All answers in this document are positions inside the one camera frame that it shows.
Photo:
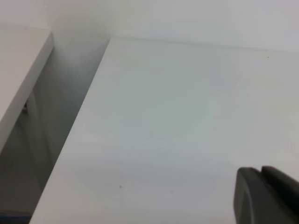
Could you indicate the white side table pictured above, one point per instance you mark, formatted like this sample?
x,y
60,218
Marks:
x,y
24,52

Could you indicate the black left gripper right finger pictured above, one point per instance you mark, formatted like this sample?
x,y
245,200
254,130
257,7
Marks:
x,y
286,189

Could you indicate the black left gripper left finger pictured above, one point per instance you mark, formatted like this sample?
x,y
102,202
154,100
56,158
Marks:
x,y
255,201

